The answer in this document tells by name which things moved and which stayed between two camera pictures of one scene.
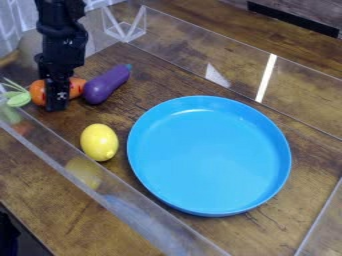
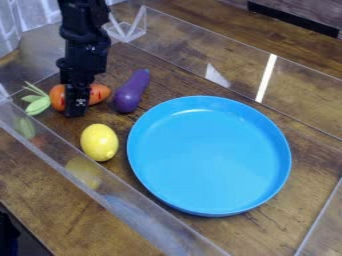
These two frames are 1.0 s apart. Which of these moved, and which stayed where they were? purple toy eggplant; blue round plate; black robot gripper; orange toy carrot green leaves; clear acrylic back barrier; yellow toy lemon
Moved: black robot gripper; orange toy carrot green leaves; purple toy eggplant
Stayed: clear acrylic back barrier; blue round plate; yellow toy lemon
